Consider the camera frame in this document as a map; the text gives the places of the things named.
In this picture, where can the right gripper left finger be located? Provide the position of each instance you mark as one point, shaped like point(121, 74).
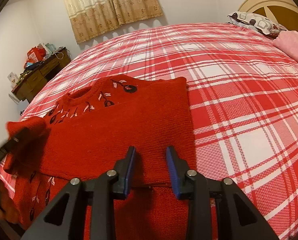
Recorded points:
point(64, 217)

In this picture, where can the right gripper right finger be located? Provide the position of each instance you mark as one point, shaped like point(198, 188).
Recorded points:
point(237, 217)

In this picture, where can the red knitted sweater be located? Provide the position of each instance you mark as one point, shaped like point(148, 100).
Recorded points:
point(87, 131)

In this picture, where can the left hand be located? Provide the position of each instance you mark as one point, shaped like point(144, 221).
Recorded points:
point(8, 210)

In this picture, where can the white photo card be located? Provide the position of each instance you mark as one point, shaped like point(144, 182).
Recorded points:
point(13, 78)

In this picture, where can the brown wooden desk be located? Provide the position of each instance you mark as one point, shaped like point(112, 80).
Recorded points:
point(34, 81)

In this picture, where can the red plaid bed sheet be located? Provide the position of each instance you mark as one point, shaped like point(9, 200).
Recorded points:
point(243, 100)

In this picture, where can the pink blanket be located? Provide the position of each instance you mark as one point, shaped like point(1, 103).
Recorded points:
point(287, 41)

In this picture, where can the patterned grey pillow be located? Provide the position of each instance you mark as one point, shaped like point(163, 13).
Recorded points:
point(257, 22)

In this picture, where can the beige patterned curtain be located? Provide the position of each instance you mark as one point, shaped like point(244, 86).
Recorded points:
point(91, 18)

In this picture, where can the beige wooden headboard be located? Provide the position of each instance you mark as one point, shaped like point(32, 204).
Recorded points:
point(284, 12)

